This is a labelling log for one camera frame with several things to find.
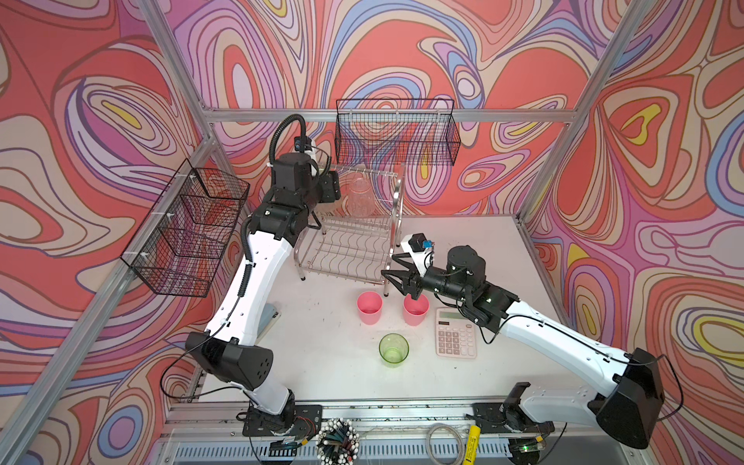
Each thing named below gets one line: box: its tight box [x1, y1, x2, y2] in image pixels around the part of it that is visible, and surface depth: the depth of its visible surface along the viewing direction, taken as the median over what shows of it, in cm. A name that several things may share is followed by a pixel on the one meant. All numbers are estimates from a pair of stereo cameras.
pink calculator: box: [434, 307, 477, 360], surface depth 87 cm
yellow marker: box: [463, 425, 482, 465], surface depth 70 cm
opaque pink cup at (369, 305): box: [356, 290, 384, 326], surface depth 92 cm
